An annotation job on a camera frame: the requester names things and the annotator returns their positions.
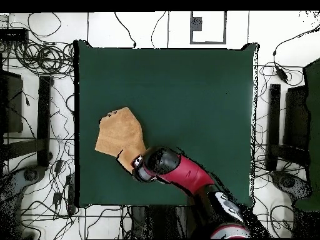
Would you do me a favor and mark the orange terry towel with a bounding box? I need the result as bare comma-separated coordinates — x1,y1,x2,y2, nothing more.
94,106,147,173

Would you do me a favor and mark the black flat equipment box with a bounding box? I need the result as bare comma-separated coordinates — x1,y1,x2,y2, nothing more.
0,27,29,43

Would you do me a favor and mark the small black power adapter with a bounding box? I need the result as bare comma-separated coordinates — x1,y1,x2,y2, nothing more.
52,191,63,206

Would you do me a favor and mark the dark green table cloth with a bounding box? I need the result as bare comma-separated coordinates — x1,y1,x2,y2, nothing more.
74,39,259,208

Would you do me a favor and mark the black stand foot bar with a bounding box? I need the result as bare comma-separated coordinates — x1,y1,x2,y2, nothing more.
36,75,54,168
265,83,281,172

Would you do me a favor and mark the dark stand base with wheel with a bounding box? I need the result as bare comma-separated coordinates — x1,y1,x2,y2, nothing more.
271,171,313,203
0,164,47,201

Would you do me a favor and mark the large black equipment box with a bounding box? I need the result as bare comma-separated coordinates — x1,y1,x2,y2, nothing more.
0,70,24,134
282,84,311,151

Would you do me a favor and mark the small grey box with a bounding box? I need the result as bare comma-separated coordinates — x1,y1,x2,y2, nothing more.
191,16,203,32

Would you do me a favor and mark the green cloth sheet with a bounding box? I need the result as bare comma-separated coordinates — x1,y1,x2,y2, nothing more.
294,57,320,213

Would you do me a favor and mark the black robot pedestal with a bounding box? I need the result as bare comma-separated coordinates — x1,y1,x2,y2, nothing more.
129,205,188,239

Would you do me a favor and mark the black cable with plug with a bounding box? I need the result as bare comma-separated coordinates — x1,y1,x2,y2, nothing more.
114,11,138,49

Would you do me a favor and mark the grey square floor frame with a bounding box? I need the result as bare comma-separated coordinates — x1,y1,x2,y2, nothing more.
189,11,228,45

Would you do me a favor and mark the coiled black cable tangle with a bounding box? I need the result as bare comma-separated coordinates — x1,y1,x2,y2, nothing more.
9,41,75,76

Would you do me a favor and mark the black power adapter with cable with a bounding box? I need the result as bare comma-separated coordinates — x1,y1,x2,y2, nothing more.
272,23,320,87

